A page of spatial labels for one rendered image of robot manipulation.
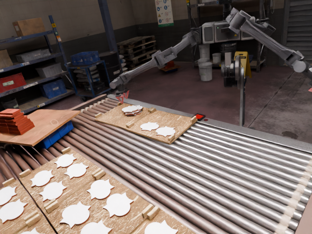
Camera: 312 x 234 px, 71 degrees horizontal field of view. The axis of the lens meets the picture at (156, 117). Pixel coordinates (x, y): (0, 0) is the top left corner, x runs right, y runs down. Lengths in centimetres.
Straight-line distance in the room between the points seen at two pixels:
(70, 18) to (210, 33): 532
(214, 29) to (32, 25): 444
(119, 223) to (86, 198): 25
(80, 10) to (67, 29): 68
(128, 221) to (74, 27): 623
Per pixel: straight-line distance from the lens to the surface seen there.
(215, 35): 195
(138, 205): 107
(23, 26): 565
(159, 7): 745
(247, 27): 143
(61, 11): 676
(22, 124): 189
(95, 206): 114
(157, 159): 132
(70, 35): 679
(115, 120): 184
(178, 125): 159
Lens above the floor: 172
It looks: 27 degrees down
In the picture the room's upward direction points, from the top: 10 degrees counter-clockwise
